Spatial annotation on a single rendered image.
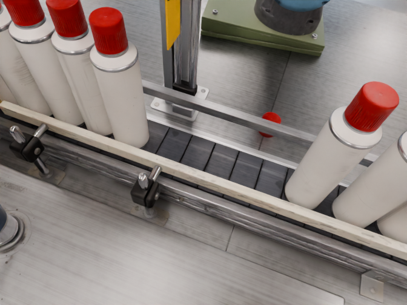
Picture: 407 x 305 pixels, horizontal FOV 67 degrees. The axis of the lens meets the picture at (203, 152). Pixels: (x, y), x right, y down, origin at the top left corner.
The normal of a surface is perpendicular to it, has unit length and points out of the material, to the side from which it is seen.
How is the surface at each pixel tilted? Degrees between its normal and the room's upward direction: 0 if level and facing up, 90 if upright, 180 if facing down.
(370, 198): 90
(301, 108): 0
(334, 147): 90
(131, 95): 90
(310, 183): 90
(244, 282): 0
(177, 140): 0
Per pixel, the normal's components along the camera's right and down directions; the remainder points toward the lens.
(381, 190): -0.81, 0.46
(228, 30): -0.19, 0.82
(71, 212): 0.07, -0.54
